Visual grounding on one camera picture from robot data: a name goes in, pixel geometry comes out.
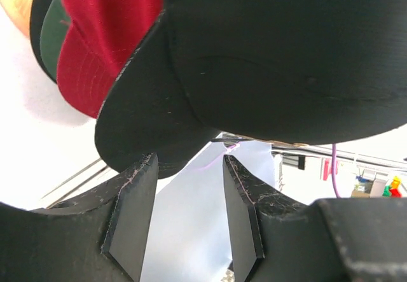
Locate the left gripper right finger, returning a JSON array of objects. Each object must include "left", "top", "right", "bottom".
[{"left": 223, "top": 155, "right": 406, "bottom": 282}]

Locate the red baseball cap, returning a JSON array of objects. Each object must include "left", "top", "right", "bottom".
[{"left": 57, "top": 0, "right": 162, "bottom": 118}]

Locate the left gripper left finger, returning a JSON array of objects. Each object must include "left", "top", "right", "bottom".
[{"left": 1, "top": 154, "right": 158, "bottom": 281}]

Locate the black cap gold logo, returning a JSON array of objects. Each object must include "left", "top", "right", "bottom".
[{"left": 95, "top": 0, "right": 406, "bottom": 178}]

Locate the black baseball cap white logo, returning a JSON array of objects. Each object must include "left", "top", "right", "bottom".
[{"left": 29, "top": 0, "right": 55, "bottom": 82}]

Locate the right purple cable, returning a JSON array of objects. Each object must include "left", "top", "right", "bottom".
[{"left": 330, "top": 143, "right": 341, "bottom": 199}]

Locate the dark green baseball cap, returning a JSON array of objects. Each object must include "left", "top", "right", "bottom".
[{"left": 39, "top": 0, "right": 71, "bottom": 82}]

